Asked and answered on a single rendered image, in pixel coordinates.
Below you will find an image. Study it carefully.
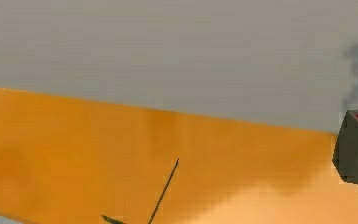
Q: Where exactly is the grey box with red top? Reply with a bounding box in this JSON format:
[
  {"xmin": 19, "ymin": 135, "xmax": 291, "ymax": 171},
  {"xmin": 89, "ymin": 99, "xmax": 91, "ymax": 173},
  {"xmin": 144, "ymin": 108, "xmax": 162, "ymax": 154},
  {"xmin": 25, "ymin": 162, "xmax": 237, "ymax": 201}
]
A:
[{"xmin": 332, "ymin": 109, "xmax": 358, "ymax": 187}]

